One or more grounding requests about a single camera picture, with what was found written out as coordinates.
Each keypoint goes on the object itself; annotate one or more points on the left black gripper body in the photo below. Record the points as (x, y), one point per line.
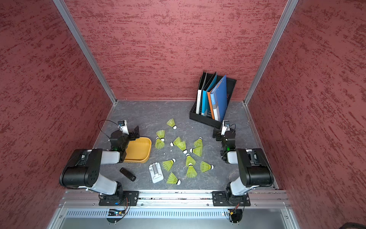
(131, 136)

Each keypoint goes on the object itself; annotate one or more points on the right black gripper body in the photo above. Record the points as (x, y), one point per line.
(218, 133)

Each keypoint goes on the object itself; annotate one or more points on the yellow plastic storage box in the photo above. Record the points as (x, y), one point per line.
(138, 151)

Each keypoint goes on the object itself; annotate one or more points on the yellow shuttlecock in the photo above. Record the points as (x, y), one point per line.
(167, 165)
(190, 160)
(198, 151)
(161, 135)
(191, 172)
(182, 146)
(176, 142)
(171, 123)
(205, 167)
(198, 143)
(172, 179)
(159, 144)

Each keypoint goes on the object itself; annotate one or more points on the yellow shuttlecock top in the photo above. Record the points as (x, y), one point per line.
(171, 123)

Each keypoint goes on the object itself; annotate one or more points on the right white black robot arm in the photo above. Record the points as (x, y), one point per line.
(254, 171)

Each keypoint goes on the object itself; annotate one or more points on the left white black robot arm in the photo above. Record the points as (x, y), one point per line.
(82, 171)

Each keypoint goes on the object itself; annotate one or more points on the blue folder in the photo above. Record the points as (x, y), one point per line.
(218, 97)

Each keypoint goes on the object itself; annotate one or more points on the teal folder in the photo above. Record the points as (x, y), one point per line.
(209, 85)

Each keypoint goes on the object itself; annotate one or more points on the orange folder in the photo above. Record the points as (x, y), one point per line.
(211, 104)

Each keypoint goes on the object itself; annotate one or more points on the white phone stand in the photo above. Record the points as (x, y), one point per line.
(156, 172)

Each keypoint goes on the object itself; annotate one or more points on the white folder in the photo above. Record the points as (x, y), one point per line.
(199, 92)

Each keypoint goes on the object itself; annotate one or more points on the black file rack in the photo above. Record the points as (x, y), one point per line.
(207, 120)

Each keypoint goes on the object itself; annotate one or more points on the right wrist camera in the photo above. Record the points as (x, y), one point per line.
(226, 126)

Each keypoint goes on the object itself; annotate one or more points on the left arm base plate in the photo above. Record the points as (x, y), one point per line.
(128, 198)

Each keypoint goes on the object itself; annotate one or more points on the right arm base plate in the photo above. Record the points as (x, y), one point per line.
(221, 198)

